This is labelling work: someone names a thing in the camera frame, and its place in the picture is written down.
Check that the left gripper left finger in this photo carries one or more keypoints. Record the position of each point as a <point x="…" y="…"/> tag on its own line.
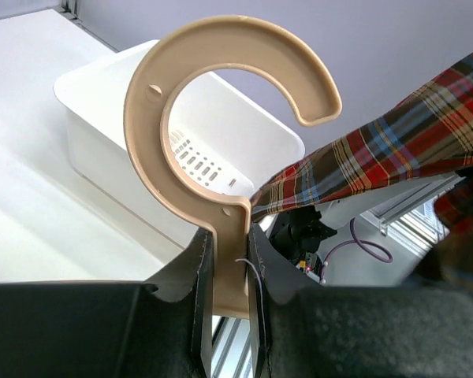
<point x="160" y="327"/>

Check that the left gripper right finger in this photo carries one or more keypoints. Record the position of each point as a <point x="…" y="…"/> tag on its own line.
<point x="301" y="329"/>

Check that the plaid shirt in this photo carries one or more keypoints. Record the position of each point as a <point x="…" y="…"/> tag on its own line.
<point x="427" y="134"/>

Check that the beige hanger of plaid shirt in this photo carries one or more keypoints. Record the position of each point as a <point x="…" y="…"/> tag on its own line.
<point x="239" y="43"/>

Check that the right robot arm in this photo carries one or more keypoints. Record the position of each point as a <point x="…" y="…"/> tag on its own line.
<point x="299" y="232"/>

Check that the white plastic basket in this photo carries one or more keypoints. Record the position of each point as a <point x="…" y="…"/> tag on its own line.
<point x="218" y="137"/>

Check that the aluminium rail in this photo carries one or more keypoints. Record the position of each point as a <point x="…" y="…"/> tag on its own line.
<point x="403" y="215"/>

